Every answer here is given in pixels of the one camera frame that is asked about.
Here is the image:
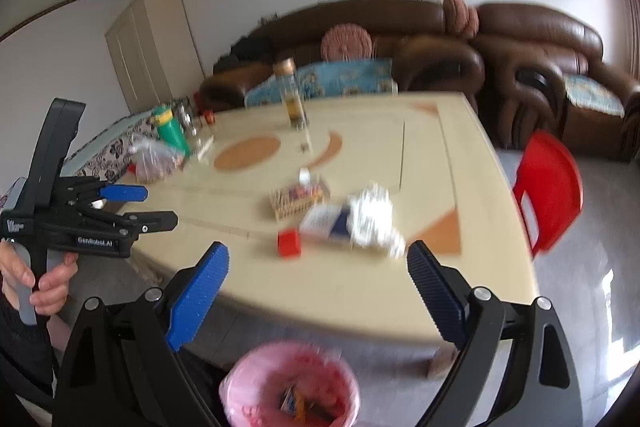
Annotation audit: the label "brown patterned carton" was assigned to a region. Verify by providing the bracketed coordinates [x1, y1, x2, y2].
[269, 179, 331, 221]

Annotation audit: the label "small red box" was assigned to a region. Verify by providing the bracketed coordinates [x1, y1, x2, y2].
[277, 229, 302, 258]

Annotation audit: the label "small white paper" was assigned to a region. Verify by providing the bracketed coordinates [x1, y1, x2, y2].
[298, 168, 321, 186]

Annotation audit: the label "blue white medicine box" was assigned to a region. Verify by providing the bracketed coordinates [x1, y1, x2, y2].
[298, 204, 355, 248]

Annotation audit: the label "white tissue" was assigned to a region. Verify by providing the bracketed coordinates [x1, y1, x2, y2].
[347, 183, 407, 259]

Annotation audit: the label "black sleeve left forearm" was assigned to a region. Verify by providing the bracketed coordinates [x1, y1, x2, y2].
[0, 295, 60, 413]

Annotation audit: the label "pink-lined trash bin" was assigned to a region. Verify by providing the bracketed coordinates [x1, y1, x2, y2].
[219, 340, 360, 426]

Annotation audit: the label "blue card trash in bin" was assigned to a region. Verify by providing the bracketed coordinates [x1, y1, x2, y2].
[280, 386, 306, 421]

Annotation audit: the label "person's left hand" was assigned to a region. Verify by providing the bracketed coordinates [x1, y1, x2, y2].
[1, 241, 78, 317]

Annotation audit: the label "floral patterned bench cover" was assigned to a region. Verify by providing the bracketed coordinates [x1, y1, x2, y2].
[61, 110, 160, 183]

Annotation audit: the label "clear bag of snacks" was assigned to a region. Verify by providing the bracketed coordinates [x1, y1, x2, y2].
[129, 134, 186, 184]

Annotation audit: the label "green kids water bottle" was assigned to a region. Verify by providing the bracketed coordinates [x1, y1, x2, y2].
[152, 104, 191, 156]

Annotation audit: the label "white flat pack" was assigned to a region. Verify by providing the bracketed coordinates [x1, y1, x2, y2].
[192, 135, 215, 165]

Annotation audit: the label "glass teapot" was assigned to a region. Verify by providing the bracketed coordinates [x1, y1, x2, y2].
[171, 98, 203, 153]

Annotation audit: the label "small red cup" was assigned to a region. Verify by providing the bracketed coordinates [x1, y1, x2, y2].
[203, 109, 216, 126]

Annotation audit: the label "cream wardrobe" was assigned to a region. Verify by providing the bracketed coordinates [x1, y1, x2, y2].
[105, 0, 204, 114]

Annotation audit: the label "red plastic stool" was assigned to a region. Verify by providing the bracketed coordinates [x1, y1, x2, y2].
[512, 130, 584, 258]

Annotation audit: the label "black clothes on sofa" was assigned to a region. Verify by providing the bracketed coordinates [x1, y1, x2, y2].
[213, 37, 276, 74]

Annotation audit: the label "glass tea bottle gold lid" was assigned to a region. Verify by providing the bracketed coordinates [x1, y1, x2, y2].
[273, 58, 308, 130]

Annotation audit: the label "blue floral sofa cover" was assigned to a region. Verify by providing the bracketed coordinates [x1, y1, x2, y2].
[244, 58, 399, 107]

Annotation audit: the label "pink round cushion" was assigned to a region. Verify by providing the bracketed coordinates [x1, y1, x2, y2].
[320, 24, 373, 62]

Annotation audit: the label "brown leather armchair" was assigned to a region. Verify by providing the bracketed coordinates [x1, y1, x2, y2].
[471, 2, 639, 162]

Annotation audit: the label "brown leather sofa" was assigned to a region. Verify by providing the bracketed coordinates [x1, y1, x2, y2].
[196, 0, 485, 112]

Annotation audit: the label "pink cushion on armrest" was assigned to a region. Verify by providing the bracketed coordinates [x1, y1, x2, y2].
[442, 0, 480, 40]

